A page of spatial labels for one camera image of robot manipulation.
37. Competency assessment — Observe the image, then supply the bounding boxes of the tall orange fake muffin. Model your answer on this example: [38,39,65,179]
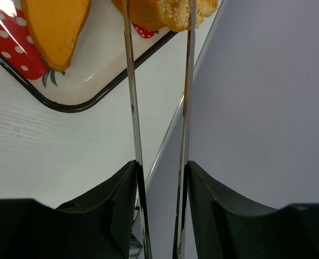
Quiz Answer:
[112,0,219,32]

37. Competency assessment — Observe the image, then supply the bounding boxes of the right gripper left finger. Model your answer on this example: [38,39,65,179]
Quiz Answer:
[56,160,138,258]

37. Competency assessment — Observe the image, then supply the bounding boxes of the long orange fake baguette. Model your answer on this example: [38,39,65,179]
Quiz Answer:
[20,0,91,72]

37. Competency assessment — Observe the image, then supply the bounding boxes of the metal tongs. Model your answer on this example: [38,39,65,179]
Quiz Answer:
[120,0,198,259]

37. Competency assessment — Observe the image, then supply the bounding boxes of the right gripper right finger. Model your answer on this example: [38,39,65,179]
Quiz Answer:
[188,161,283,258]

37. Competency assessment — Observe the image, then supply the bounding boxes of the strawberry pattern tray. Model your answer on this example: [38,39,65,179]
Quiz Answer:
[0,0,181,113]

